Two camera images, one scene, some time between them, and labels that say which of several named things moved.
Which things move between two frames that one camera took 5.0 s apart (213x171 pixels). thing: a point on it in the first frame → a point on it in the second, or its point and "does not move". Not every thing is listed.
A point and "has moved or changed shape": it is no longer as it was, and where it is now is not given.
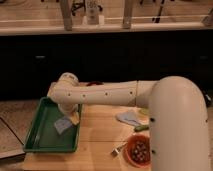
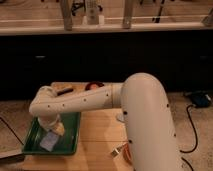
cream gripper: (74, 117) → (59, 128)
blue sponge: (62, 124) has moved or changed shape
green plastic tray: (43, 135) does not move
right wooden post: (127, 14) does not move
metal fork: (115, 150) does not move
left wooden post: (66, 6) does not move
